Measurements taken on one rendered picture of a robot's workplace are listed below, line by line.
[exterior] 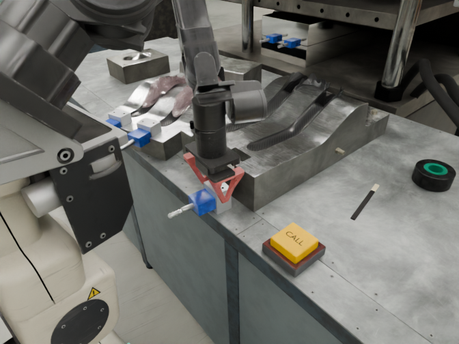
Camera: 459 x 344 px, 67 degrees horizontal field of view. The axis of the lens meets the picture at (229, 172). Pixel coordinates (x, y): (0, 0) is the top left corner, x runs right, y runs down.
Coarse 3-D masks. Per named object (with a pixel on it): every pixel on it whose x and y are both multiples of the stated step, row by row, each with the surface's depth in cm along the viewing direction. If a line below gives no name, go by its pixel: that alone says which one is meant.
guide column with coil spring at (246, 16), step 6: (246, 0) 154; (252, 0) 155; (246, 6) 155; (252, 6) 156; (246, 12) 157; (252, 12) 158; (246, 18) 158; (252, 18) 159; (246, 24) 160; (252, 24) 161; (246, 30) 161; (252, 30) 162; (246, 36) 163; (252, 36) 164; (246, 42) 165; (252, 42) 166; (246, 48) 166; (252, 48) 167
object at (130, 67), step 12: (108, 60) 137; (120, 60) 135; (132, 60) 141; (144, 60) 134; (156, 60) 137; (168, 60) 140; (120, 72) 132; (132, 72) 132; (144, 72) 136; (156, 72) 139; (168, 72) 142
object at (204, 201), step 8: (208, 184) 71; (224, 184) 70; (200, 192) 71; (208, 192) 70; (224, 192) 69; (192, 200) 69; (200, 200) 69; (208, 200) 68; (216, 200) 69; (184, 208) 68; (192, 208) 69; (200, 208) 68; (208, 208) 69; (216, 208) 70; (224, 208) 71; (168, 216) 67
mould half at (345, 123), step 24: (312, 96) 87; (264, 120) 87; (288, 120) 85; (336, 120) 79; (360, 120) 84; (384, 120) 93; (240, 144) 76; (288, 144) 77; (312, 144) 77; (336, 144) 81; (360, 144) 90; (264, 168) 69; (288, 168) 72; (312, 168) 79; (240, 192) 72; (264, 192) 71
